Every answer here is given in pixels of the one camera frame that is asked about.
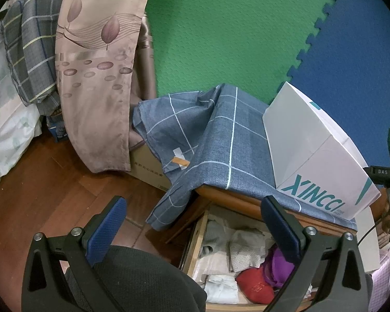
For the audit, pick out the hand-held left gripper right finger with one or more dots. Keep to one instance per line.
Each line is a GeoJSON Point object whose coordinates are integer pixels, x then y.
{"type": "Point", "coordinates": [281, 230]}

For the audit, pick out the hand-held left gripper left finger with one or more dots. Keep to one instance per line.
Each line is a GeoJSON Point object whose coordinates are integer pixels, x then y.
{"type": "Point", "coordinates": [105, 230]}

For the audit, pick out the purple underwear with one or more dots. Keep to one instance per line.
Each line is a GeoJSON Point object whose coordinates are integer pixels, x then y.
{"type": "Point", "coordinates": [281, 266]}

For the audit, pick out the beige knit underwear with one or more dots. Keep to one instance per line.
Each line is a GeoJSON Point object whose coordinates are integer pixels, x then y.
{"type": "Point", "coordinates": [247, 250]}

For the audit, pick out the red underwear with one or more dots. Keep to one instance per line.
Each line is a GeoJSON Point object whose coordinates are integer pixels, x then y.
{"type": "Point", "coordinates": [253, 286]}

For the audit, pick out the white cardboard box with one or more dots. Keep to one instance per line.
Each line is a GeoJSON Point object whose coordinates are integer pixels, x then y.
{"type": "Point", "coordinates": [312, 143]}

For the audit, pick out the white underwear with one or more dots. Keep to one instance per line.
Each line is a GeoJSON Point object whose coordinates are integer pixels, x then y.
{"type": "Point", "coordinates": [221, 289]}

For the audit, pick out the wooden drawer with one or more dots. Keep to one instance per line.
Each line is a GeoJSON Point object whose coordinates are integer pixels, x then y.
{"type": "Point", "coordinates": [193, 243]}

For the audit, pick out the carved wooden furniture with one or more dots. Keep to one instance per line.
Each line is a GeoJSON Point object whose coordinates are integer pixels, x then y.
{"type": "Point", "coordinates": [384, 224]}

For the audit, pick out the wooden nightstand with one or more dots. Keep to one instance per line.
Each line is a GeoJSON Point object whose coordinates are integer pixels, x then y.
{"type": "Point", "coordinates": [234, 198]}

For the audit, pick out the brown cardboard box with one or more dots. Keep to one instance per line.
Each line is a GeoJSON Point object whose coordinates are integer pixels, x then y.
{"type": "Point", "coordinates": [146, 169]}

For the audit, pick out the white panel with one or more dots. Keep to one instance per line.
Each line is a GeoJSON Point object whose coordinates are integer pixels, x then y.
{"type": "Point", "coordinates": [369, 250]}

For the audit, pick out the blue checked cloth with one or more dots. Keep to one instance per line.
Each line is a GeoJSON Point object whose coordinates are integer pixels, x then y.
{"type": "Point", "coordinates": [221, 143]}

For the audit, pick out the blue printed packet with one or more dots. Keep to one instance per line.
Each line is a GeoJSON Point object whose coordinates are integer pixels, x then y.
{"type": "Point", "coordinates": [57, 130]}

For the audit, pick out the blue foam mat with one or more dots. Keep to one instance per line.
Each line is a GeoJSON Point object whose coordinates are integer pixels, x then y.
{"type": "Point", "coordinates": [360, 55]}

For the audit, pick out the white leaf-print bedding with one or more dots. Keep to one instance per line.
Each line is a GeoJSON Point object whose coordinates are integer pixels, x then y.
{"type": "Point", "coordinates": [6, 130]}

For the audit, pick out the beige leaf-print curtain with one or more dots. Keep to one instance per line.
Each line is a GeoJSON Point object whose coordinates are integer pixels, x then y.
{"type": "Point", "coordinates": [94, 87]}

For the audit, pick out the brown plain curtain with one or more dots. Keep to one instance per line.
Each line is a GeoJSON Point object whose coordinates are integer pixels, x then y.
{"type": "Point", "coordinates": [146, 65]}

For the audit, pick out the grey plaid blanket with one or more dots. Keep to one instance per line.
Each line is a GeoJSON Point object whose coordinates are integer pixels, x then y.
{"type": "Point", "coordinates": [32, 55]}

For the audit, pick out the green foam mat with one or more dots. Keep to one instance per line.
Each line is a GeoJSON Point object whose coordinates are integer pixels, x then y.
{"type": "Point", "coordinates": [230, 32]}

